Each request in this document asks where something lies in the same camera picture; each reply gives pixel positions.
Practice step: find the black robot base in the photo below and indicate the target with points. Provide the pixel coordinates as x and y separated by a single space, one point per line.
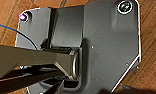
104 40

